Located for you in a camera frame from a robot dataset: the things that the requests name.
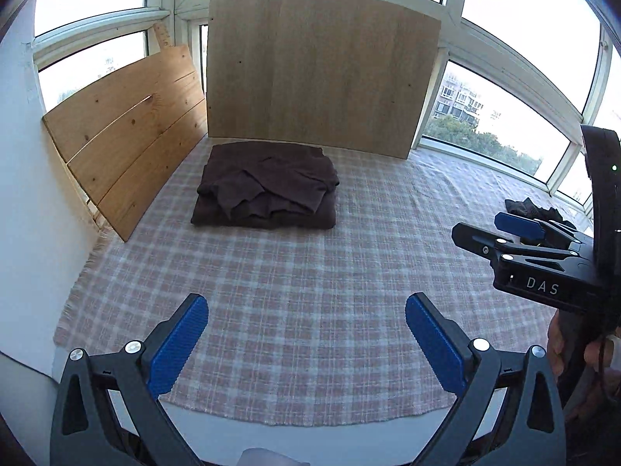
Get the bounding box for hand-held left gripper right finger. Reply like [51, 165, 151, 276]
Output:
[405, 292, 567, 466]

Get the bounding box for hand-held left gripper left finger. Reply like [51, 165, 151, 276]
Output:
[50, 294, 210, 466]

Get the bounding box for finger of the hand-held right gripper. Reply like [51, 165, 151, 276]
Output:
[495, 212, 590, 250]
[451, 222, 595, 311]

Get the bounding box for brown fleece sweater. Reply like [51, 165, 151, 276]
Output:
[191, 142, 340, 230]

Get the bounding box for person's right hand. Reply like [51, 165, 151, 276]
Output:
[547, 310, 621, 423]

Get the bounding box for green trees outside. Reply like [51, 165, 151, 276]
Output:
[422, 116, 544, 176]

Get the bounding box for pink plaid cloth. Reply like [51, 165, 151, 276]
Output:
[53, 141, 595, 427]

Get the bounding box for apartment buildings outside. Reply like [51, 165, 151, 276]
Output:
[432, 73, 486, 122]

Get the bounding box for pine plank panel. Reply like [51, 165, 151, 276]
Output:
[43, 22, 208, 243]

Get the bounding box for large light wooden board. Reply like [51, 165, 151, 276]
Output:
[206, 0, 441, 160]

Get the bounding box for white window frame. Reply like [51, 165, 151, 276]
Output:
[29, 0, 621, 224]

